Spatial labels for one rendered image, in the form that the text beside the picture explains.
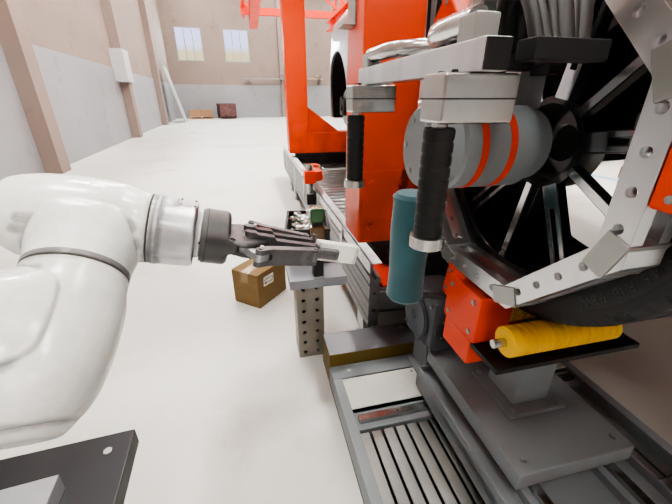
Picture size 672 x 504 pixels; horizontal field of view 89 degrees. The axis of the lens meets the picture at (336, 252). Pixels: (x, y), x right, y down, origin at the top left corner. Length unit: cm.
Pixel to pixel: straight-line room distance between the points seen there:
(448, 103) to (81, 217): 40
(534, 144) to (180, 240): 54
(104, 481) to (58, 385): 48
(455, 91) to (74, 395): 46
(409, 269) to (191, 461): 81
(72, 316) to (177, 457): 86
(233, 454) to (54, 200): 88
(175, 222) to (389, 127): 68
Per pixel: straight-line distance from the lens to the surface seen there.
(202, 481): 114
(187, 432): 125
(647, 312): 64
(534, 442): 98
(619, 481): 108
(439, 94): 40
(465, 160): 58
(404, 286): 80
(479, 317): 75
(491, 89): 43
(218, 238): 46
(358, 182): 74
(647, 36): 53
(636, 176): 51
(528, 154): 64
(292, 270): 104
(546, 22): 46
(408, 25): 101
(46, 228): 45
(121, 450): 87
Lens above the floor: 92
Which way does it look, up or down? 24 degrees down
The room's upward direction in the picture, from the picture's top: straight up
